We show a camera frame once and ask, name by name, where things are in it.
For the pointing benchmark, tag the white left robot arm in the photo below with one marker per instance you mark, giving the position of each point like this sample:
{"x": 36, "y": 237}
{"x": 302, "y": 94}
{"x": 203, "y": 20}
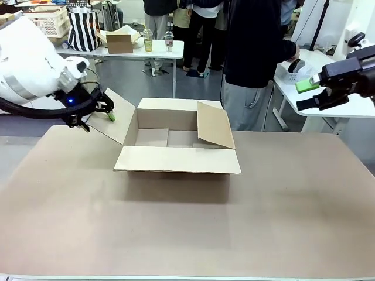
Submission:
{"x": 26, "y": 58}

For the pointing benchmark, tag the bystander in black trousers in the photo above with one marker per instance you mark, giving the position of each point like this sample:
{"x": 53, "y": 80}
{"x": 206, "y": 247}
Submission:
{"x": 202, "y": 38}

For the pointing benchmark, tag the cream plastic crate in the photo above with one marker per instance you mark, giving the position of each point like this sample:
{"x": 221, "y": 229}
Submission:
{"x": 49, "y": 22}

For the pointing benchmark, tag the black rounded object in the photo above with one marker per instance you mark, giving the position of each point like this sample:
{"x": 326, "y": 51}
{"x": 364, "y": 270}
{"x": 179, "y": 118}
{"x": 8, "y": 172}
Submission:
{"x": 295, "y": 66}

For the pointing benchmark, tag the person's right hand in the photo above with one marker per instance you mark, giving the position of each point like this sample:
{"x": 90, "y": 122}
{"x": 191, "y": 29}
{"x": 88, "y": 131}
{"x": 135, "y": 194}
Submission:
{"x": 296, "y": 54}

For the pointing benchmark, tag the white perforated basket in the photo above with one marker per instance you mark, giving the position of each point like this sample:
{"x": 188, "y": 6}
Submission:
{"x": 290, "y": 77}

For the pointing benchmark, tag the large brown cardboard box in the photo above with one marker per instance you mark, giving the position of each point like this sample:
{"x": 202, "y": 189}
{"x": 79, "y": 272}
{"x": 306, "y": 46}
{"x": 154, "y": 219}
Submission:
{"x": 175, "y": 159}

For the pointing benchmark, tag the clear plastic bottle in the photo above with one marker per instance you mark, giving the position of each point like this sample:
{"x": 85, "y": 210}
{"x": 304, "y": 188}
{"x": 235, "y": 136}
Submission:
{"x": 169, "y": 41}

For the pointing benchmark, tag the small open cardboard box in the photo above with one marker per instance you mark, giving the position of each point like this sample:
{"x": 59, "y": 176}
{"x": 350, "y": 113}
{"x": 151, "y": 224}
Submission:
{"x": 129, "y": 30}

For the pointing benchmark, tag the white desk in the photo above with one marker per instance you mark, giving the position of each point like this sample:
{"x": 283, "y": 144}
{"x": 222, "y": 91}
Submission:
{"x": 293, "y": 93}

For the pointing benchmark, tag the person in black sweatshirt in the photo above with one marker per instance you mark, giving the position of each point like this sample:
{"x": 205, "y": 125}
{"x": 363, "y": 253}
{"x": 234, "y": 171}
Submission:
{"x": 252, "y": 44}

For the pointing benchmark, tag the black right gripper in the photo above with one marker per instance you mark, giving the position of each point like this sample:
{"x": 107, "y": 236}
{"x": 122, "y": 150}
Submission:
{"x": 351, "y": 73}

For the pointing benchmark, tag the brown carton on cabinet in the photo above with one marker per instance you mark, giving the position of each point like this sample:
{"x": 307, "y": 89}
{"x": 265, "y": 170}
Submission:
{"x": 6, "y": 19}

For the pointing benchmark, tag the bystander in grey trousers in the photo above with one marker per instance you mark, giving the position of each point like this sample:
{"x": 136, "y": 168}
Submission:
{"x": 156, "y": 20}

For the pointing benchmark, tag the black white striped bag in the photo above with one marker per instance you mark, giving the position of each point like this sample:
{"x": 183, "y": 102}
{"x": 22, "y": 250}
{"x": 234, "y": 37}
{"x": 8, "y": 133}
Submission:
{"x": 83, "y": 29}

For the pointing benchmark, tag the bystander in blue shirt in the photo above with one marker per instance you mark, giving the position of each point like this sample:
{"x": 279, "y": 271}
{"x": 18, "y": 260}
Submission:
{"x": 288, "y": 11}

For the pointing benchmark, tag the black stand pole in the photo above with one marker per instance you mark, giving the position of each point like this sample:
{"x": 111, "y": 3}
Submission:
{"x": 319, "y": 23}

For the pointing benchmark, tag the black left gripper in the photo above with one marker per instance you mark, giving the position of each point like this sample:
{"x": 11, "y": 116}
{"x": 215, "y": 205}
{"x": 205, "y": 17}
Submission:
{"x": 74, "y": 101}

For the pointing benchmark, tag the white board panel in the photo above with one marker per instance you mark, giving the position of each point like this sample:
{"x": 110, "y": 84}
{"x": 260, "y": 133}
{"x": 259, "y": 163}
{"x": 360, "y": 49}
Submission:
{"x": 307, "y": 17}

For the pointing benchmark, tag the person's right forearm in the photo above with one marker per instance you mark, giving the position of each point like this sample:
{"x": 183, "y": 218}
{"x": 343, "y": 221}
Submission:
{"x": 284, "y": 49}

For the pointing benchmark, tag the small brown cardboard box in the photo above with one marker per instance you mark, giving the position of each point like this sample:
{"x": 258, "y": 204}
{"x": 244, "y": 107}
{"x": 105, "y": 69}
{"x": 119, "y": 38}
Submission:
{"x": 119, "y": 44}

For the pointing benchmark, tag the plastic cup with yellow drink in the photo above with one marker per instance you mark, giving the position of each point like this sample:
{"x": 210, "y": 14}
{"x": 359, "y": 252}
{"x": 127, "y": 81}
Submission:
{"x": 148, "y": 41}

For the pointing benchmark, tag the white folding table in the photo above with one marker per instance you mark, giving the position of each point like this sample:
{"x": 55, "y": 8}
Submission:
{"x": 158, "y": 54}

